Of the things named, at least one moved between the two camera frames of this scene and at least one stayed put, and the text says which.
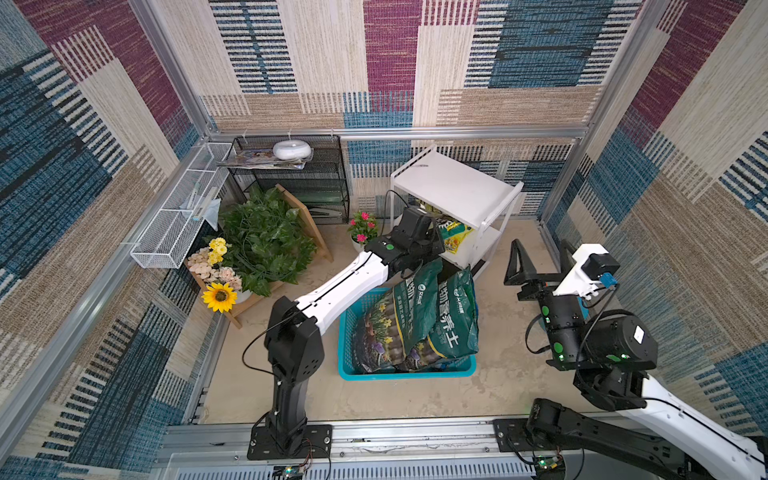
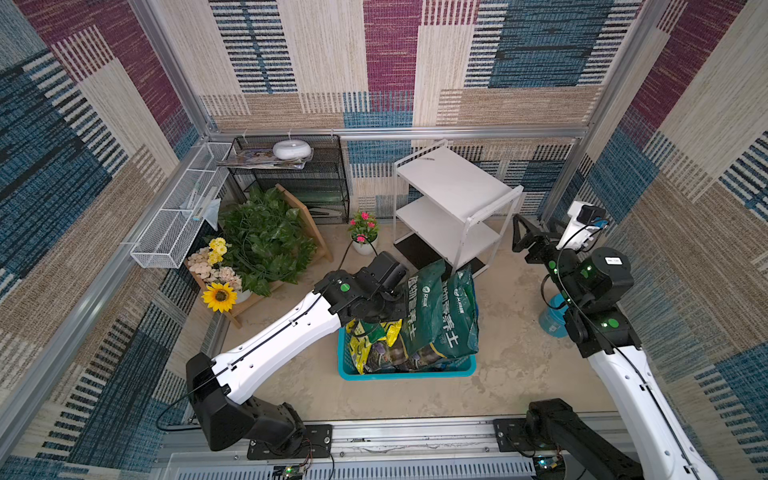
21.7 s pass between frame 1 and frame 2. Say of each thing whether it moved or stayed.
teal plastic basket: stayed
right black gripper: moved
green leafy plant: stayed
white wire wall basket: stayed
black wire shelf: stayed
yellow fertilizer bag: moved
